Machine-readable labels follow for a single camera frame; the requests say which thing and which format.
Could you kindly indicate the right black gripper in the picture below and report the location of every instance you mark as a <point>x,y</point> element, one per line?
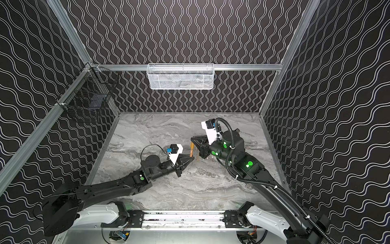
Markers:
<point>205,148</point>

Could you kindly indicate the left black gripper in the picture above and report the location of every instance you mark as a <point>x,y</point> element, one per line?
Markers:
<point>178,165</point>

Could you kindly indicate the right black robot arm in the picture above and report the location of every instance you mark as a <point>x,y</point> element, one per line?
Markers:
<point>295,224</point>

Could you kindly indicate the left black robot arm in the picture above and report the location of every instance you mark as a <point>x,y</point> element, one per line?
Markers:
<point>61,209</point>

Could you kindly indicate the white mesh basket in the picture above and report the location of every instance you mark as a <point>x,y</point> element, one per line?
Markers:
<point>181,76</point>

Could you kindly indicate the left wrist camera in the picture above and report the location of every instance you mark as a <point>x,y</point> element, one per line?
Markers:
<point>173,152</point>

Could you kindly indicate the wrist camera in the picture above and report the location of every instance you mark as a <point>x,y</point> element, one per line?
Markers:
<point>173,152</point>
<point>212,132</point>

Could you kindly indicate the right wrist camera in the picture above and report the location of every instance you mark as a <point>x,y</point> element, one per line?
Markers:
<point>212,132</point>

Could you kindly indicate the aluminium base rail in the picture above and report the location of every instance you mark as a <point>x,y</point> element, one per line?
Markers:
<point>185,219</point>

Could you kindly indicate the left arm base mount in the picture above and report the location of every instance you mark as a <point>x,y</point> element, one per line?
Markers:
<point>131,219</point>

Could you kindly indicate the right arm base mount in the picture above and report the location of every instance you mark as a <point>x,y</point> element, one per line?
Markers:
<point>236,219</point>

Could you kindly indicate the black wire basket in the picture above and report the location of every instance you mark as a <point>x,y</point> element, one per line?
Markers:
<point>92,97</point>

